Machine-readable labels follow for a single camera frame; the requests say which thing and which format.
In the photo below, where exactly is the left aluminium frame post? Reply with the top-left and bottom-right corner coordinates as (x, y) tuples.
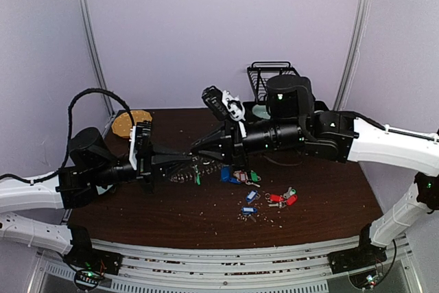
(71, 0), (116, 117)

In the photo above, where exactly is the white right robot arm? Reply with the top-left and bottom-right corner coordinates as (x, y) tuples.
(191, 75), (438, 267)

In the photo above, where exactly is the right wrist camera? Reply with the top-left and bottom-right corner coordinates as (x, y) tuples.
(202, 86), (247, 138)

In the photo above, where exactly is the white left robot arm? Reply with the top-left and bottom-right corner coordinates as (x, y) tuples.
(1, 125), (192, 268)

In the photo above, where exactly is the black wire dish rack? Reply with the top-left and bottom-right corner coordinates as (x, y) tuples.
(246, 61), (327, 119)

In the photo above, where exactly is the right aluminium frame post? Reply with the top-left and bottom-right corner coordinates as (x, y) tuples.
(333, 0), (370, 110)

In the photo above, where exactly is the red key tag bunch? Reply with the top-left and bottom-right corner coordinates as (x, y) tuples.
(264, 187), (298, 209)

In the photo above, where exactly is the aluminium front rail base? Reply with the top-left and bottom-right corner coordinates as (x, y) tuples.
(27, 231), (412, 293)

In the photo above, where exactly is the yellow dotted plate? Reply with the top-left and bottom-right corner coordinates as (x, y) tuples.
(111, 110), (152, 139)

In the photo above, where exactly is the aluminium frame post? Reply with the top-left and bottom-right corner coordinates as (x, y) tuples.
(333, 0), (370, 110)
(71, 0), (116, 117)

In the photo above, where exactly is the light blue plate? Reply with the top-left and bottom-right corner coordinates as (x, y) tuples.
(97, 187), (109, 195)

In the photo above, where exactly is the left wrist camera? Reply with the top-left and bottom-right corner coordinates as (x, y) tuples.
(128, 120), (152, 171)

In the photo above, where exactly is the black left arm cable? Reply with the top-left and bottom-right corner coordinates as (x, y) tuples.
(0, 87), (135, 184)

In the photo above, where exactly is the green key tag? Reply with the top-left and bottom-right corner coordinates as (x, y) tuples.
(193, 165), (201, 185)

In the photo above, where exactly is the blue key tag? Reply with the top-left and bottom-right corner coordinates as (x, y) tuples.
(246, 190), (260, 204)
(220, 166), (230, 182)
(241, 207), (258, 222)

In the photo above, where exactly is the celadon green bowl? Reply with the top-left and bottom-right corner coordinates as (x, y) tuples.
(252, 104), (271, 120)

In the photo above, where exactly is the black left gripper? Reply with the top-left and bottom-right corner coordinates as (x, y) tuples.
(89, 143), (192, 194)

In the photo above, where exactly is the metal disc with key rings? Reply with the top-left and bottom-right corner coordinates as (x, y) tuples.
(169, 156), (224, 185)

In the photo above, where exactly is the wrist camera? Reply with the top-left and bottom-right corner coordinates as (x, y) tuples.
(128, 120), (152, 171)
(202, 86), (247, 138)

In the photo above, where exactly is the mixed colour key tag bunch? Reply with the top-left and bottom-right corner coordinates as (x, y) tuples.
(230, 171), (261, 187)

